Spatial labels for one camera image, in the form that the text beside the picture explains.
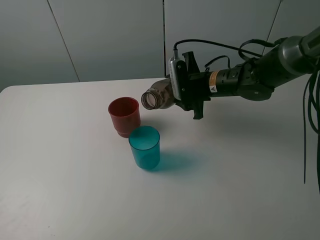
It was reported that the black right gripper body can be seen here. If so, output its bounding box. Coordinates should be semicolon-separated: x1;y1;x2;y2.
178;71;225;110

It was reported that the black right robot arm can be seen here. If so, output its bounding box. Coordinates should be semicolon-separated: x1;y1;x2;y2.
175;28;320;120

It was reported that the red plastic cup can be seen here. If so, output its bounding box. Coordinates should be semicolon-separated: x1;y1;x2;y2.
108;97;141;138

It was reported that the smoky transparent plastic bottle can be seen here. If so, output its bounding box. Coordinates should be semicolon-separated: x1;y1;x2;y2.
141;78;175;110

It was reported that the black camera cable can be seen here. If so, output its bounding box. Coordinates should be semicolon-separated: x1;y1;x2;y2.
172;38;283;73

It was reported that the teal transparent plastic cup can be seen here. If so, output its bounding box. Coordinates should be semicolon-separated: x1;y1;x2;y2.
128;126;160;170

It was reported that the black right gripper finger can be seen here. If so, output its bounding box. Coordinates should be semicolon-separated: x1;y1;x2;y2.
182;51;200;74
191;99;204;120

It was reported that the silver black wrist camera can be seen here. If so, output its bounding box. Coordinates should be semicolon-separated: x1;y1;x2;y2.
168;57;188;101

